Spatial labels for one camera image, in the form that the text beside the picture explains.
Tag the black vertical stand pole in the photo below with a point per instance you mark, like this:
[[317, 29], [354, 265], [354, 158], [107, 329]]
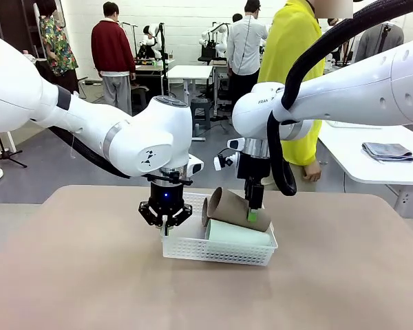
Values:
[[164, 68]]

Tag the person's left hand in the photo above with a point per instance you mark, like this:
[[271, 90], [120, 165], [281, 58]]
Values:
[[312, 172]]

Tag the pale green cup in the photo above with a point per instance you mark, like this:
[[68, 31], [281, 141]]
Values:
[[241, 235]]

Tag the person in grey top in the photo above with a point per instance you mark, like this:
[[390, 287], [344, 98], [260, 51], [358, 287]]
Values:
[[368, 41]]

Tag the black office chair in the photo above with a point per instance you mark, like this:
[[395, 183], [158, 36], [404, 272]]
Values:
[[206, 53]]

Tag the person in white shirt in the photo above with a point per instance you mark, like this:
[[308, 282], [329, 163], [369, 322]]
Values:
[[246, 44]]

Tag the white perforated plastic basket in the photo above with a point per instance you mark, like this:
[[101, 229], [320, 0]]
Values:
[[210, 254]]

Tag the cluttered wooden work table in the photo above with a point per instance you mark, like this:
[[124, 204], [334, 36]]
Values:
[[148, 68]]

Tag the person in red sweater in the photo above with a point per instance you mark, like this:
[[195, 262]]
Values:
[[110, 44]]

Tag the black tripod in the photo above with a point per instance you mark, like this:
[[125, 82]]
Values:
[[7, 156]]

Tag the dark shelf cabinet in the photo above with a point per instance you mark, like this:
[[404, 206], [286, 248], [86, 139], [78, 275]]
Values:
[[10, 20]]

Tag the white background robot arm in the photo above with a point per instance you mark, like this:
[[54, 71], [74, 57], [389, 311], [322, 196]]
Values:
[[220, 32], [151, 34]]

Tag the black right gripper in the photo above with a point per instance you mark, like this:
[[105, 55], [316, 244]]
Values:
[[254, 170]]

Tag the small white table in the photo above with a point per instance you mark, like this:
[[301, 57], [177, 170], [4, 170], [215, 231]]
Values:
[[189, 72]]

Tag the dark haired background person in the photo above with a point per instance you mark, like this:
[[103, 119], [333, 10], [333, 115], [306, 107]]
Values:
[[237, 17]]

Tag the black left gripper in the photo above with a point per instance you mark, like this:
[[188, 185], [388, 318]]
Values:
[[167, 196]]

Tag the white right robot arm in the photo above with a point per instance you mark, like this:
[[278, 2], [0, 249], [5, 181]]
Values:
[[365, 93]]

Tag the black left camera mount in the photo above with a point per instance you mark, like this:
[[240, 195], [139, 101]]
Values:
[[173, 177]]

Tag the person in yellow jacket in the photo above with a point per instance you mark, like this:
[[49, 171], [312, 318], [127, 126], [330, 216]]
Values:
[[289, 44]]

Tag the grey step stool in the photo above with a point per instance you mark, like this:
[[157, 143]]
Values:
[[200, 110]]

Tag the person in floral shirt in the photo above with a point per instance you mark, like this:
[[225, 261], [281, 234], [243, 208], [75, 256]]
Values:
[[56, 44]]

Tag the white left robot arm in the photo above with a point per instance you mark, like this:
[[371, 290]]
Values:
[[89, 117]]

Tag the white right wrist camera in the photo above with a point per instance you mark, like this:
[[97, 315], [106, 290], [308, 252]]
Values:
[[218, 163]]

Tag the large white desk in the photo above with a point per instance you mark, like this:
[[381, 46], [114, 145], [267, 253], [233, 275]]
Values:
[[347, 154]]

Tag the folded grey cloth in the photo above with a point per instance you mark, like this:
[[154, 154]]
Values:
[[387, 151]]

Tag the brown paper cup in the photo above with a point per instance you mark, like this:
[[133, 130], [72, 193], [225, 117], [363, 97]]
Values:
[[227, 206], [204, 213]]

